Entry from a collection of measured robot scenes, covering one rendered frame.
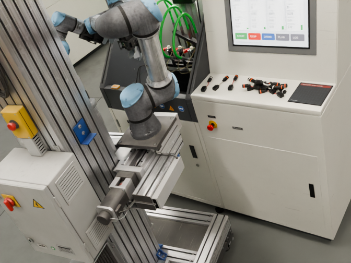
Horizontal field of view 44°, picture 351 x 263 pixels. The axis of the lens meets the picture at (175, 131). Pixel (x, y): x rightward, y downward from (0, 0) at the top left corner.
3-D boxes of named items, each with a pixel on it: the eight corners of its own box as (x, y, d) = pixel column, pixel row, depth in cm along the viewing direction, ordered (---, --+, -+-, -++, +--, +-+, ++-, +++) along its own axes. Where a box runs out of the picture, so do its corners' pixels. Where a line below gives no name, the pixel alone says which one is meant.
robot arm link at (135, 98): (124, 112, 206) (114, 89, 198) (150, 101, 208) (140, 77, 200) (131, 124, 196) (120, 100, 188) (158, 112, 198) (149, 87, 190)
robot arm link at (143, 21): (144, 97, 207) (113, 0, 166) (173, 84, 210) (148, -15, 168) (154, 114, 200) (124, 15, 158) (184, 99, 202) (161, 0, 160)
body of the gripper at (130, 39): (120, 51, 223) (112, 30, 217) (130, 43, 228) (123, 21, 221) (131, 51, 219) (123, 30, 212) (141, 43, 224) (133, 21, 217)
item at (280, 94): (240, 94, 220) (237, 84, 217) (249, 82, 226) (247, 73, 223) (283, 98, 207) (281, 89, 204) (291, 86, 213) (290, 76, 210)
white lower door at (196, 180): (143, 183, 322) (110, 109, 282) (145, 181, 323) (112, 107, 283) (219, 205, 284) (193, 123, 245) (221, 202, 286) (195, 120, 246)
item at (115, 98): (112, 108, 281) (103, 88, 272) (116, 104, 284) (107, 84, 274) (192, 121, 245) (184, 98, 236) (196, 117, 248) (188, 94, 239)
